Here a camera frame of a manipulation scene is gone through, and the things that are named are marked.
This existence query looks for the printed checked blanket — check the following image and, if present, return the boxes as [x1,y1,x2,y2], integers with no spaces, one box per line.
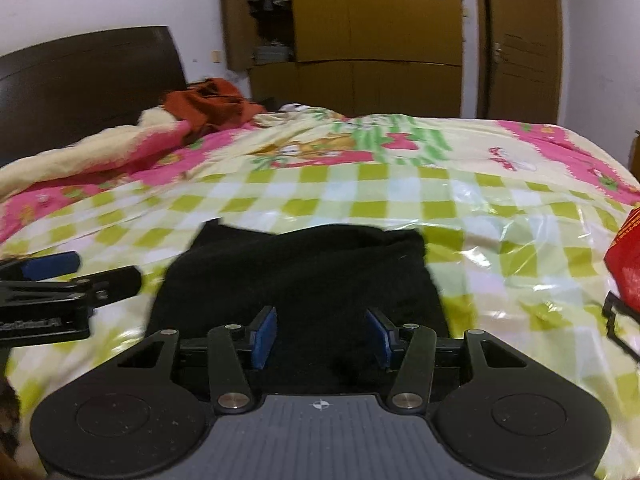
[0,105,640,480]

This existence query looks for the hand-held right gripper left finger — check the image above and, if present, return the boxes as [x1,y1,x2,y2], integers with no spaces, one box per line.
[120,305,278,413]

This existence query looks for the dark wooden headboard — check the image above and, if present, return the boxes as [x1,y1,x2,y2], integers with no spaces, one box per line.
[0,26,188,168]

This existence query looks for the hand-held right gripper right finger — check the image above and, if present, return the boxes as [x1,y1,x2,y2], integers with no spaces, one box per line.
[365,308,526,412]

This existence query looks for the red bag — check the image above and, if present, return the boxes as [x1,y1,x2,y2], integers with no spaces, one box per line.
[603,205,640,313]

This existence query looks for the brown wooden wardrobe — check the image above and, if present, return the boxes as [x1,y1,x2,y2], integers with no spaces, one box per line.
[220,0,466,118]

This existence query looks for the grey box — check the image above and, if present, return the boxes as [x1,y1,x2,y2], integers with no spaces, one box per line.
[252,45,295,65]

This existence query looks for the rust red garment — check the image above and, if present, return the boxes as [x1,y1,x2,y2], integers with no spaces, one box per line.
[165,78,268,133]

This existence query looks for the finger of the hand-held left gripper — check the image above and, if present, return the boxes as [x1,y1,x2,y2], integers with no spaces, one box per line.
[0,266,142,311]
[0,251,81,283]

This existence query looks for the black rectangular frame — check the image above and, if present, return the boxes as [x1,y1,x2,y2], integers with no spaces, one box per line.
[602,292,640,361]

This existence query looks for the brown wooden door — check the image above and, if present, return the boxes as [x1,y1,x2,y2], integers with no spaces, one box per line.
[480,0,563,123]

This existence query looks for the black pants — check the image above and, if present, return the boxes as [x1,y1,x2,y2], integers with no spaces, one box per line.
[145,219,451,396]

